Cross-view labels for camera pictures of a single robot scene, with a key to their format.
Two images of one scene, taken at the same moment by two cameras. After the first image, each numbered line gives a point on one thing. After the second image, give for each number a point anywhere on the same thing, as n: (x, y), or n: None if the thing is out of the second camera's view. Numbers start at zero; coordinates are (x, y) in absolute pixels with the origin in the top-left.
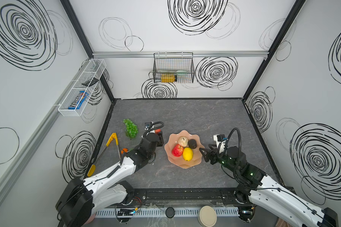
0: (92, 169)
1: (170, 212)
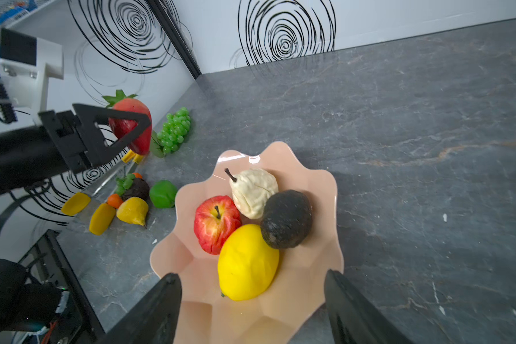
0: (77, 203)
1: None
